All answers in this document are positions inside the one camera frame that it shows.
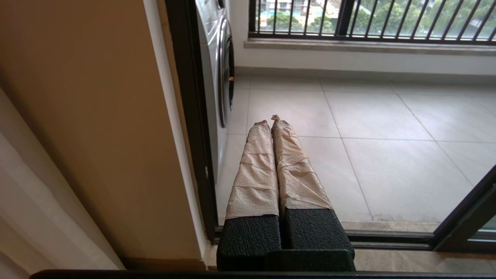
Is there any white front-load washing machine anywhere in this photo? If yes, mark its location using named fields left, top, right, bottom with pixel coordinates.
left=195, top=0, right=236, bottom=223

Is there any grey stone window sill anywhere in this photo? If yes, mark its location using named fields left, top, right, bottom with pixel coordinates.
left=243, top=38, right=496, bottom=57

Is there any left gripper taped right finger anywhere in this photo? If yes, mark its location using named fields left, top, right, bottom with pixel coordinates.
left=271, top=115, right=355, bottom=251

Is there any black metal balcony railing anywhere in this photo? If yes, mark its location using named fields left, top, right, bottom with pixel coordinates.
left=248, top=0, right=496, bottom=46

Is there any dark framed sliding glass door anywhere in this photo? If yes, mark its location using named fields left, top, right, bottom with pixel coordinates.
left=433, top=165, right=496, bottom=254

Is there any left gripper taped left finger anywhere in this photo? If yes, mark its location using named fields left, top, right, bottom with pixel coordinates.
left=216, top=120, right=282, bottom=272

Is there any beige curtain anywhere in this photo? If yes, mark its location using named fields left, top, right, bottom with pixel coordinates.
left=0, top=89, right=124, bottom=279

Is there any black window frame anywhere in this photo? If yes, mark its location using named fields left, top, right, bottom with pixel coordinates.
left=335, top=0, right=356, bottom=36

